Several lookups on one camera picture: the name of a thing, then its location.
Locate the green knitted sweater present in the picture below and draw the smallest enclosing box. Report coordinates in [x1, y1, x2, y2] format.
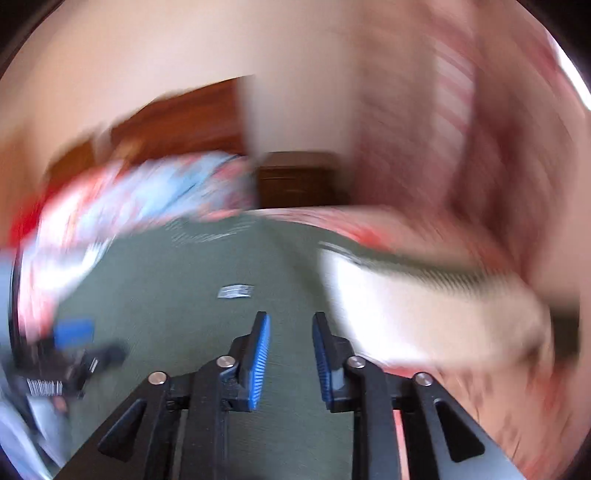
[54, 215, 581, 480]

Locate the wooden headboard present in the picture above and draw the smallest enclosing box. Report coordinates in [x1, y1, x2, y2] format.
[45, 77, 247, 188]

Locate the light blue floral pillow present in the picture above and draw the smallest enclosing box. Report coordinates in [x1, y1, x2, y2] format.
[17, 151, 256, 341]

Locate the floral pink bed sheet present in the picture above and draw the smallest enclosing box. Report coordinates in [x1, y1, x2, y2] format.
[263, 207, 578, 479]

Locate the dark wooden nightstand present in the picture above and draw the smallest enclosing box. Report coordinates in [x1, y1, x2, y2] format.
[256, 151, 349, 209]

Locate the pink floral curtain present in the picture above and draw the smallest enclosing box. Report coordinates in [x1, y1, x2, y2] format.
[353, 1, 586, 277]

